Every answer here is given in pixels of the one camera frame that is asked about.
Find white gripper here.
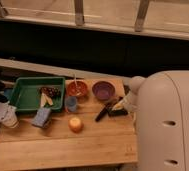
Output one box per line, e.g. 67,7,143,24
113,91,137,112

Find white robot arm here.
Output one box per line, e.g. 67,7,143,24
118,70,189,171

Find purple bowl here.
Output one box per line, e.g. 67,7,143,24
92,81,115,101

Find orange bowl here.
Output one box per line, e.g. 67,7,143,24
66,81,88,97

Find white spoon in bowl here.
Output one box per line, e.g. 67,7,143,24
74,74,79,96

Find yellow apple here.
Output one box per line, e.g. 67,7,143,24
68,117,83,133

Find blue plastic cup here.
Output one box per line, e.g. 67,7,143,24
65,96,78,112

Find pale wedge pieces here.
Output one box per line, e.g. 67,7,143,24
40,93,53,107

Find blue sponge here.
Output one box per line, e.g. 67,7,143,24
31,107,51,128

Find green plastic tray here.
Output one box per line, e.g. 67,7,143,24
10,77,65,113

